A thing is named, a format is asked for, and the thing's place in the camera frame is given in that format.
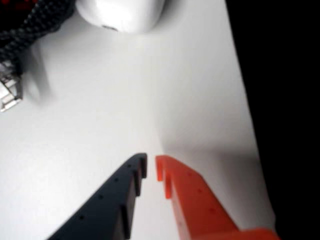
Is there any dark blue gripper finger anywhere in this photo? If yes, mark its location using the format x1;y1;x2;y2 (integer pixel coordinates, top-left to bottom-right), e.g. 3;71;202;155
46;152;148;240

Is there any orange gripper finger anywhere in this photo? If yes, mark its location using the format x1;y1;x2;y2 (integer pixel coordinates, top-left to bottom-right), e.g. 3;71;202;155
154;154;281;240

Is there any black braided usbc cable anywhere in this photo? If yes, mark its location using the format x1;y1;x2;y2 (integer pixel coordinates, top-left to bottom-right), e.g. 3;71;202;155
0;0;76;76

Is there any white earbuds case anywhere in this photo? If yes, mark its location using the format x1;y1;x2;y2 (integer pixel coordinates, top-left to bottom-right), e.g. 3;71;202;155
74;0;166;33

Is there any black tag with red square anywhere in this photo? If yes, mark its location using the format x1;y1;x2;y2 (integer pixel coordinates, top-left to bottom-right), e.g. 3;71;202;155
13;0;40;11

